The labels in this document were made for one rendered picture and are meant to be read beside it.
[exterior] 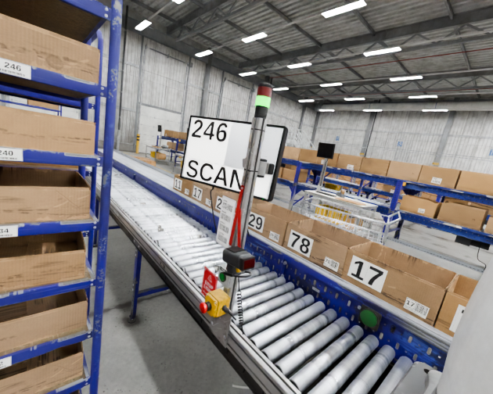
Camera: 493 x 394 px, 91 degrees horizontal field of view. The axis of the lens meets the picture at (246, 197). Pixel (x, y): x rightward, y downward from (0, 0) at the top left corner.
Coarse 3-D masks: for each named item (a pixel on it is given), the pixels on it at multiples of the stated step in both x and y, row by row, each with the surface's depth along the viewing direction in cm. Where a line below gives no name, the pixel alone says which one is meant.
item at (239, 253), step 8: (232, 248) 87; (240, 248) 88; (224, 256) 86; (232, 256) 83; (240, 256) 81; (248, 256) 82; (232, 264) 83; (240, 264) 80; (248, 264) 81; (224, 272) 88; (232, 272) 85; (240, 272) 88
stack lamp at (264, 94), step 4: (260, 88) 81; (264, 88) 80; (268, 88) 81; (260, 92) 81; (264, 92) 81; (268, 92) 81; (260, 96) 81; (264, 96) 81; (268, 96) 81; (256, 100) 83; (260, 100) 81; (264, 100) 81; (268, 100) 82; (256, 104) 82; (260, 104) 81; (264, 104) 81; (268, 104) 82; (268, 108) 84
